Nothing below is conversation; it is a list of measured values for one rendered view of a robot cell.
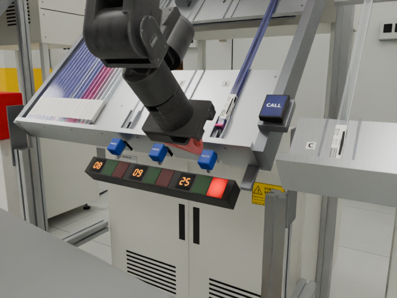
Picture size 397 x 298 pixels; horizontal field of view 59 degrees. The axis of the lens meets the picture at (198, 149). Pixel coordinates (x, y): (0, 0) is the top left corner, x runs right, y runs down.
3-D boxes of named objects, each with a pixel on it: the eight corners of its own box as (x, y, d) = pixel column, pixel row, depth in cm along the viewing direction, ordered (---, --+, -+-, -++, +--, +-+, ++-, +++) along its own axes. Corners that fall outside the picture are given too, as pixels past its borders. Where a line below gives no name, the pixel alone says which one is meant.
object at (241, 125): (259, 156, 62) (254, 146, 59) (29, 127, 95) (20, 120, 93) (286, 78, 70) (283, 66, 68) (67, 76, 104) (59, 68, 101)
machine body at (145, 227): (293, 379, 99) (308, 167, 86) (112, 298, 135) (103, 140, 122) (336, 271, 154) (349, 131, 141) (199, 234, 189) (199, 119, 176)
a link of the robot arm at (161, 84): (110, 76, 44) (146, 75, 41) (132, 38, 47) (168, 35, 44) (137, 111, 49) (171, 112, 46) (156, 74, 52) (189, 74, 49)
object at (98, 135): (260, 170, 63) (250, 147, 58) (33, 136, 96) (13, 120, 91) (262, 164, 64) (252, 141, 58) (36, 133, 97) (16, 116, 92)
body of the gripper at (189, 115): (162, 104, 58) (140, 73, 52) (217, 108, 53) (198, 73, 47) (146, 136, 55) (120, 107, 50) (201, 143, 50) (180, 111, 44)
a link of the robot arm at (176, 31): (76, 33, 41) (136, 30, 37) (119, -27, 46) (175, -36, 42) (126, 100, 50) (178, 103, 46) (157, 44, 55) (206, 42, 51)
